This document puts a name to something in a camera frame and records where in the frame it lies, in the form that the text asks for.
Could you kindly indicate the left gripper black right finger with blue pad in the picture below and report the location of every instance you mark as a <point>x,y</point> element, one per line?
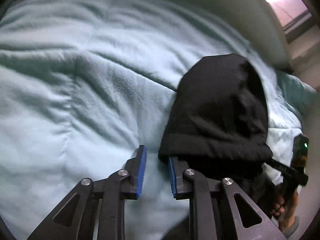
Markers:
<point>218,209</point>

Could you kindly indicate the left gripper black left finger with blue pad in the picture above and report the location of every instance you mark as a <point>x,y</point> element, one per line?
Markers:
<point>96,205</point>

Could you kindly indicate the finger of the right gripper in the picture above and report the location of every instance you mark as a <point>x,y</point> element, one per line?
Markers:
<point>285,170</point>

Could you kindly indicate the black jacket with grey piping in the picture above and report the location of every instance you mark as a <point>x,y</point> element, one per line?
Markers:
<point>218,124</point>

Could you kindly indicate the person's right hand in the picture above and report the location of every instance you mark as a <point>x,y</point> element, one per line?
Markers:
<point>286,203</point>

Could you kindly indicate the teal pillow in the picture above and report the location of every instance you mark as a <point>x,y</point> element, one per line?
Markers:
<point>299,96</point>

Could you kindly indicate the light teal quilted duvet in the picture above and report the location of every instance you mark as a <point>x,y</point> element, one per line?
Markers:
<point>85,82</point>

